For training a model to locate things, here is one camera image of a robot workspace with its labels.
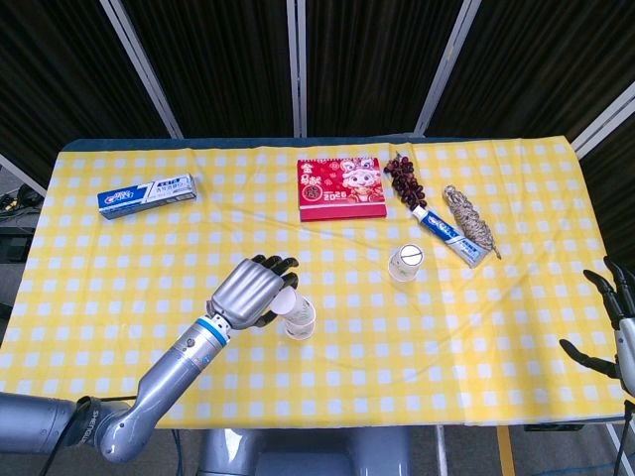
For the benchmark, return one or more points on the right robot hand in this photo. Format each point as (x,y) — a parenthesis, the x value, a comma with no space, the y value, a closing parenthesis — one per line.
(626,347)

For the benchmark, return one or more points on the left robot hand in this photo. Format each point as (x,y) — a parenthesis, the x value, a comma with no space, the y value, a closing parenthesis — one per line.
(245,292)

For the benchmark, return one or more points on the plain white paper cup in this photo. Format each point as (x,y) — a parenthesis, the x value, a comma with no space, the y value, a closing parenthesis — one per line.
(300,331)
(297,308)

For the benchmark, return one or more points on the paper cup with line mark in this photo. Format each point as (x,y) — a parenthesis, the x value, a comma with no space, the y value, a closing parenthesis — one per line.
(406,263)

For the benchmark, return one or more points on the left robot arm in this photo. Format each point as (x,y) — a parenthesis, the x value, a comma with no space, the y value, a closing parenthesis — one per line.
(168,377)

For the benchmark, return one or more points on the black bar under table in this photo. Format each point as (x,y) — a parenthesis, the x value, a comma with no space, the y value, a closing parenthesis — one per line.
(553,427)

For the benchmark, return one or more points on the blue white toothpaste box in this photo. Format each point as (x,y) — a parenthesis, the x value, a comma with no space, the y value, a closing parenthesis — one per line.
(146,196)

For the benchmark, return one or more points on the red desk calendar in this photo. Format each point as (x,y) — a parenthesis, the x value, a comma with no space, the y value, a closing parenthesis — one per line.
(342,191)

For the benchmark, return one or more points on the yellow white checked tablecloth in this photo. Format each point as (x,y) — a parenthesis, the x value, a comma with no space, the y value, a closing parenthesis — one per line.
(377,367)

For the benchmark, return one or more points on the yellow floor tape strip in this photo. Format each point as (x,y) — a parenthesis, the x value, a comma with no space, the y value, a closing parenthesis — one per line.
(505,451)

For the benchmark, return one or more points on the grey robot torso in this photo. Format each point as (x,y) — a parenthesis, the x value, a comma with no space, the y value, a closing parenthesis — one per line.
(297,453)

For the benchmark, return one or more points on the dark red grape bunch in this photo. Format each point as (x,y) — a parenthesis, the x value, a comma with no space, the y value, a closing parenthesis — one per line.
(406,183)

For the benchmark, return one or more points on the beige twine bundle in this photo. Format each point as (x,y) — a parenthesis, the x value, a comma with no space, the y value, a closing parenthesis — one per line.
(469,218)

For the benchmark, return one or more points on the blue white toothpaste tube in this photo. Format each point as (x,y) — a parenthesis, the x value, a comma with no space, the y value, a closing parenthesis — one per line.
(449,233)

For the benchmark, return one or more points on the white table leg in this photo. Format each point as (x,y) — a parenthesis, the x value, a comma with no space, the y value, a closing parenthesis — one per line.
(441,451)

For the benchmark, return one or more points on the black equipment box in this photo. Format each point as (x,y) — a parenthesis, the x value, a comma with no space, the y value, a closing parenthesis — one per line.
(12,243)

